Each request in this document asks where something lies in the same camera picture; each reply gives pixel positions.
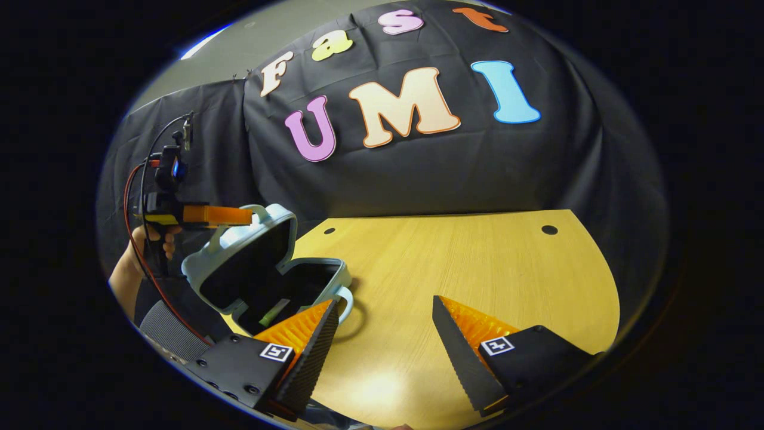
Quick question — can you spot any white cream tube green label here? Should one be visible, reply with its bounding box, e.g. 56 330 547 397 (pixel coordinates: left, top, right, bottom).
258 297 292 328

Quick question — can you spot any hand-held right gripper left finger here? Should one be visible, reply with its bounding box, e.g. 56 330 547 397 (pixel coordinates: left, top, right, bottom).
186 299 341 422

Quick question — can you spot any light blue suitcase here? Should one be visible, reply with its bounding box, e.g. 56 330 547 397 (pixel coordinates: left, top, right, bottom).
182 203 356 338

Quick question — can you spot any grey ribbed fabric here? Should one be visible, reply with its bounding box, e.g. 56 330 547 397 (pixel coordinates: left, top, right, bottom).
139 300 211 363

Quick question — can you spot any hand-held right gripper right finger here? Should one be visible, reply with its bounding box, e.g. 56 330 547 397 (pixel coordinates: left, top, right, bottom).
433 296 597 417

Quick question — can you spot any ceiling light panel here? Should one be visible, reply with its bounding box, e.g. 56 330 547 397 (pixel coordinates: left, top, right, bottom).
179 24 233 60

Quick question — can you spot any red cable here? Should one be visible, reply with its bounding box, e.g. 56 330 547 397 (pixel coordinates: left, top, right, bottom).
123 160 213 347

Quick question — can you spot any black cable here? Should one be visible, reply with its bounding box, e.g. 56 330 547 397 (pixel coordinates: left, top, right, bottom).
138 112 193 281

